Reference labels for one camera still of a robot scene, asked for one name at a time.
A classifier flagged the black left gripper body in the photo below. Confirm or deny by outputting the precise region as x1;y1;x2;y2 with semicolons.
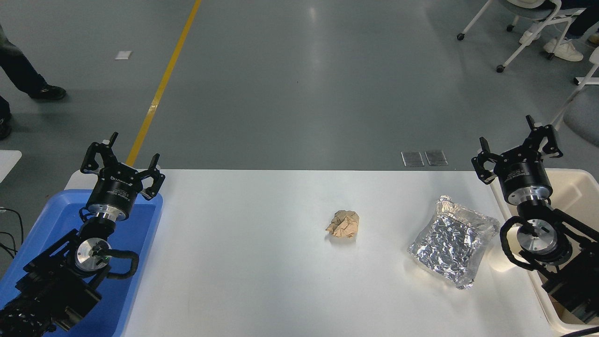
88;164;143;213

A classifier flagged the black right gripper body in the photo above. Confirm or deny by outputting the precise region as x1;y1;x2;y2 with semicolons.
497;151;552;196

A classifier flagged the blue plastic tray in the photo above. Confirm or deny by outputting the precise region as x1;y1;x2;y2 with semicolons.
0;189;164;337

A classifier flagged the white chair with grey seat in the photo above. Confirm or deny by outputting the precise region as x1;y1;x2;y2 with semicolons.
457;0;585;73
548;47;599;148

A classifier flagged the large pale plastic bin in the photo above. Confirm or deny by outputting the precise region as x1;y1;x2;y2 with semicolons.
487;168;599;335

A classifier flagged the silver foil tray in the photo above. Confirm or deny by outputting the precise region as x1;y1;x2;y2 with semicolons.
407;195;501;290

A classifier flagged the seated person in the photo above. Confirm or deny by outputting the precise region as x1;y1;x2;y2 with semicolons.
508;0;599;62

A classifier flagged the white side table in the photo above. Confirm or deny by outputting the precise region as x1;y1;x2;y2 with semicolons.
0;150;22;184

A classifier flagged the walking person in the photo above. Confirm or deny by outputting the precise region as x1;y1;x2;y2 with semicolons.
0;22;67;141

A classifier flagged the crumpled tan paper ball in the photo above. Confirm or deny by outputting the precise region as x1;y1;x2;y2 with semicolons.
326;210;360;239

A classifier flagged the black cable bundle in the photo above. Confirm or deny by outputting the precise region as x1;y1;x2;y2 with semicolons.
0;206;24;258

